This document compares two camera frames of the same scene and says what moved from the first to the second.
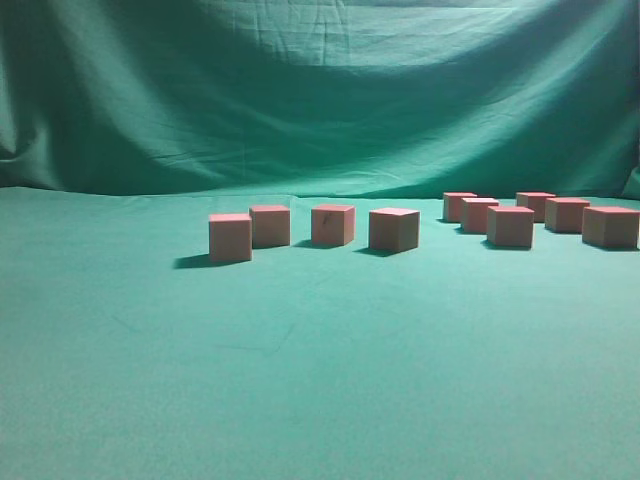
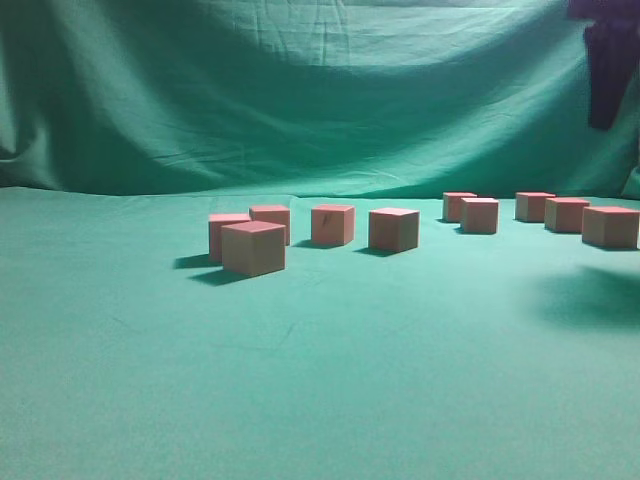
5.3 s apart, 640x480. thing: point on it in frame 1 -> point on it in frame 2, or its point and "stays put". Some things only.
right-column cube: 610,227 stays put
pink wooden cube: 332,225 stays put
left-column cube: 510,226 -> 253,247
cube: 394,229 stays put
